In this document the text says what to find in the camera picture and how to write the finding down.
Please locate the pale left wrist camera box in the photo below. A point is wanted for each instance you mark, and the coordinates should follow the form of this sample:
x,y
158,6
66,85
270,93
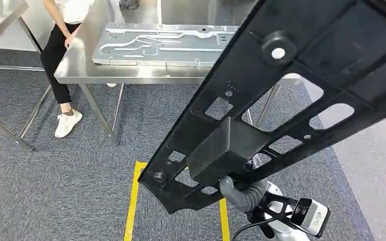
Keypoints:
x,y
311,216

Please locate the yellow floor tape strip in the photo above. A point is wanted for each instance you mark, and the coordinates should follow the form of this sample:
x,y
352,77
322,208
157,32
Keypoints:
x,y
133,203
224,221

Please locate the steel bench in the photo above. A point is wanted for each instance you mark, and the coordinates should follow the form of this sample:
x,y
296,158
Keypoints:
x,y
86,71

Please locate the stamped grey metal panel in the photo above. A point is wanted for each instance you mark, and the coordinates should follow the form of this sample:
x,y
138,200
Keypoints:
x,y
166,45

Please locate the person's hand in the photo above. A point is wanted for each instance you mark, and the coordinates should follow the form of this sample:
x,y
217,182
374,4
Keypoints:
x,y
70,38

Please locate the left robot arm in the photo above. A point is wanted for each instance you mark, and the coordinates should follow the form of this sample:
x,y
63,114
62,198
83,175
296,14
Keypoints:
x,y
279,229

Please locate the long black plastic frame part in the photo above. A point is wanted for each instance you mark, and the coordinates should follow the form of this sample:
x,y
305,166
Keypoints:
x,y
279,83

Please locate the person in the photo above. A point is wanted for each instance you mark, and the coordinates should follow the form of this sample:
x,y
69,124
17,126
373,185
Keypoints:
x,y
58,60

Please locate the steel side table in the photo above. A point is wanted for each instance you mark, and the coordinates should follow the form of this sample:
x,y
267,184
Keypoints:
x,y
0,20

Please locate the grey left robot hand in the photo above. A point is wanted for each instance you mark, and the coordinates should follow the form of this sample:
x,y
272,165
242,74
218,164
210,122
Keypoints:
x,y
246,199

